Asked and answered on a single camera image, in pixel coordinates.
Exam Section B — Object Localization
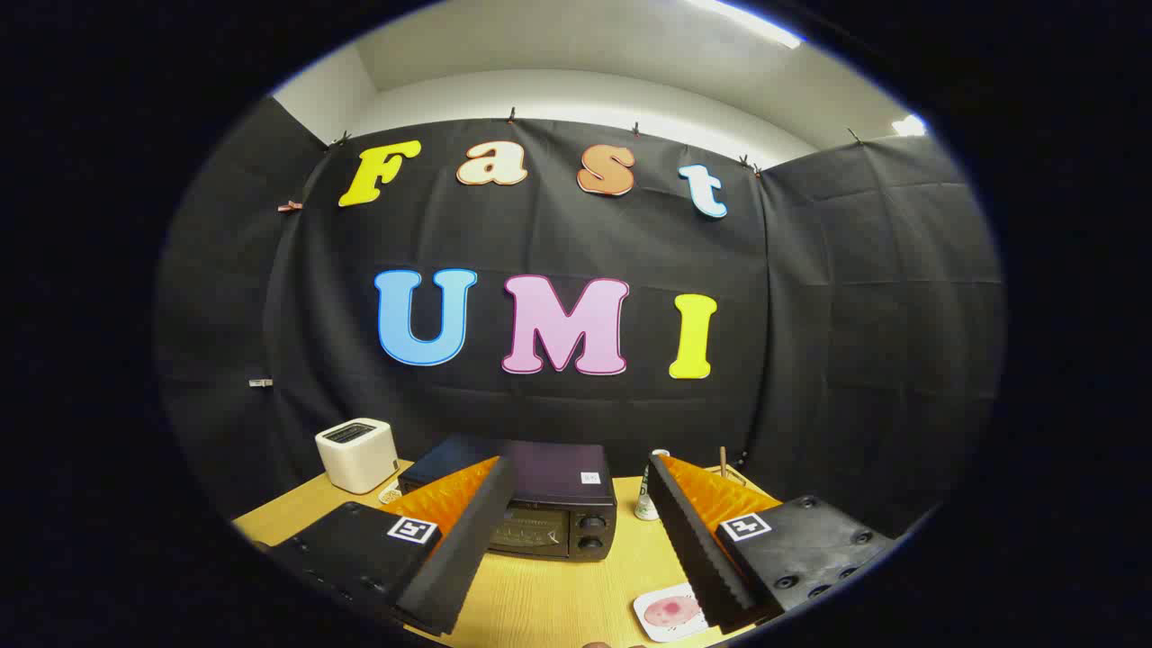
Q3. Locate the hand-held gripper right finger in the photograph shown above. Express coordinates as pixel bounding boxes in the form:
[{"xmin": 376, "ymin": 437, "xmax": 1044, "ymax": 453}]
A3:
[{"xmin": 646, "ymin": 453, "xmax": 901, "ymax": 635}]

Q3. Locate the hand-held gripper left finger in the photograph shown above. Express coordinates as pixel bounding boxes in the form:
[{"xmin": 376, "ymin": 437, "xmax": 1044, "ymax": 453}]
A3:
[{"xmin": 266, "ymin": 456, "xmax": 518, "ymax": 637}]

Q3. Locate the pink round bun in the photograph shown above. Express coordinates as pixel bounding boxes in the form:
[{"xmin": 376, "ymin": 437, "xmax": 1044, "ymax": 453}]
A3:
[{"xmin": 643, "ymin": 594, "xmax": 707, "ymax": 631}]

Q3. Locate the white square plate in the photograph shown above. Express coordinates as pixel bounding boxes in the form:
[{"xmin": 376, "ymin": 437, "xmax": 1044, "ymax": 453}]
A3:
[{"xmin": 633, "ymin": 582, "xmax": 712, "ymax": 643}]

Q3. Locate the black toaster oven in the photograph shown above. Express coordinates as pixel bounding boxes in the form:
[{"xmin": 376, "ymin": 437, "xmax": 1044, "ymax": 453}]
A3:
[{"xmin": 399, "ymin": 434, "xmax": 618, "ymax": 563}]

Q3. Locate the white pop-up toaster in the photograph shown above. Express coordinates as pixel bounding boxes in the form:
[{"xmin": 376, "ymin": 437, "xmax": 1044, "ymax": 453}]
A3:
[{"xmin": 315, "ymin": 418, "xmax": 399, "ymax": 495}]

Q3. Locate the white green drink bottle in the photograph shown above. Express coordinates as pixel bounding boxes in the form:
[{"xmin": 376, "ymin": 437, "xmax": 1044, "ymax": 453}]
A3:
[{"xmin": 634, "ymin": 449, "xmax": 671, "ymax": 521}]

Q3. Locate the black backdrop cloth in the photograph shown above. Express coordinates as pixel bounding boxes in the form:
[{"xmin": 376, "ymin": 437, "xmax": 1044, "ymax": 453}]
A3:
[{"xmin": 155, "ymin": 97, "xmax": 1004, "ymax": 541}]

